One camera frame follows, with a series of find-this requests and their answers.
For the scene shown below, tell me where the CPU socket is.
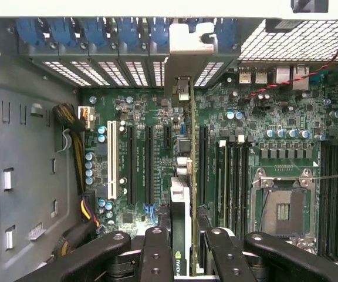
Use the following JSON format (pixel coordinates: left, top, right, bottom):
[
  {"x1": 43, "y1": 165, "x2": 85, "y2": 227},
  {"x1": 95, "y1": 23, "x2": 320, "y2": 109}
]
[{"x1": 251, "y1": 167, "x2": 316, "y2": 240}]

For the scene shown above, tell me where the black RAM slot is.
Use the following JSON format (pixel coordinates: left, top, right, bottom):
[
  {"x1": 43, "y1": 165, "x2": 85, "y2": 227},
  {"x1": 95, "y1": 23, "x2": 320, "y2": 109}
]
[
  {"x1": 235, "y1": 140, "x2": 242, "y2": 236},
  {"x1": 228, "y1": 140, "x2": 235, "y2": 233},
  {"x1": 322, "y1": 143, "x2": 330, "y2": 259},
  {"x1": 331, "y1": 143, "x2": 338, "y2": 261},
  {"x1": 242, "y1": 140, "x2": 250, "y2": 239}
]

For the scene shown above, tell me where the long black expansion slot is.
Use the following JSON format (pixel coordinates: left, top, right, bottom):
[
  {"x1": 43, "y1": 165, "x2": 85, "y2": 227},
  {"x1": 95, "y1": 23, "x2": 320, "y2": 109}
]
[
  {"x1": 144, "y1": 125, "x2": 155, "y2": 206},
  {"x1": 199, "y1": 125, "x2": 210, "y2": 206},
  {"x1": 127, "y1": 125, "x2": 137, "y2": 206}
]

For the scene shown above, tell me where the white expansion slot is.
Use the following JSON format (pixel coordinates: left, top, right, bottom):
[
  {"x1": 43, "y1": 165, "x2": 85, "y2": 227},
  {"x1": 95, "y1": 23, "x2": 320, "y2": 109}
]
[{"x1": 106, "y1": 120, "x2": 119, "y2": 200}]

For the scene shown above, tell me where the short black expansion slot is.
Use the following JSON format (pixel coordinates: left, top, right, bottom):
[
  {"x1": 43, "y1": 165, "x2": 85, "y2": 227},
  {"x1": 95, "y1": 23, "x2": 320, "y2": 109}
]
[{"x1": 163, "y1": 125, "x2": 173, "y2": 150}]

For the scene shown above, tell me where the thin locking lever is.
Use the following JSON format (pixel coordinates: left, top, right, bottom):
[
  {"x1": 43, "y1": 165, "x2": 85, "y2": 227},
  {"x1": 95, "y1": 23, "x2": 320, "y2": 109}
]
[{"x1": 309, "y1": 173, "x2": 338, "y2": 182}]

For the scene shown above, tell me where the green motherboard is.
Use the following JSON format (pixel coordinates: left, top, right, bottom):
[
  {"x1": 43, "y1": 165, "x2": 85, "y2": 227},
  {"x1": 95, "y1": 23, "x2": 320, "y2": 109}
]
[{"x1": 77, "y1": 66, "x2": 338, "y2": 265}]

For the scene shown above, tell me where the grey parts rack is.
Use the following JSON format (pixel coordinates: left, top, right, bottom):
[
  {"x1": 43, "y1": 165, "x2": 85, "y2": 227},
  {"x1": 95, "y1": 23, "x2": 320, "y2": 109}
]
[{"x1": 290, "y1": 0, "x2": 330, "y2": 14}]

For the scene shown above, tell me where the yellow black power wire bundle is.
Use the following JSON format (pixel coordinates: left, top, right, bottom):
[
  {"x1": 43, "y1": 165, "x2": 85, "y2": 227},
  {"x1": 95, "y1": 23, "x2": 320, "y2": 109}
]
[{"x1": 51, "y1": 102, "x2": 103, "y2": 261}]

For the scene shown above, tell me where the red black twisted wire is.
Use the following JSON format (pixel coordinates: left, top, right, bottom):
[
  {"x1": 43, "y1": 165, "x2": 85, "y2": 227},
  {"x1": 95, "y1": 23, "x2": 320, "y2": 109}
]
[{"x1": 241, "y1": 19, "x2": 338, "y2": 101}]

